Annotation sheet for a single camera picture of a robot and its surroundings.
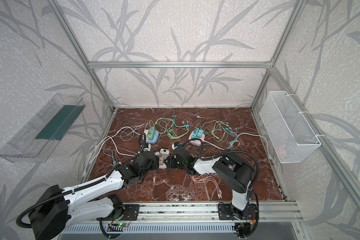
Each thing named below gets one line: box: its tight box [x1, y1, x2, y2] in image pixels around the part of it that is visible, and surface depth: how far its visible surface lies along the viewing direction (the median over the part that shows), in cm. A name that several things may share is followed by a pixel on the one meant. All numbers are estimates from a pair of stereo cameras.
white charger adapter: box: [159, 148, 170, 159], surface depth 88 cm
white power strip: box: [154, 148, 170, 169], surface depth 88 cm
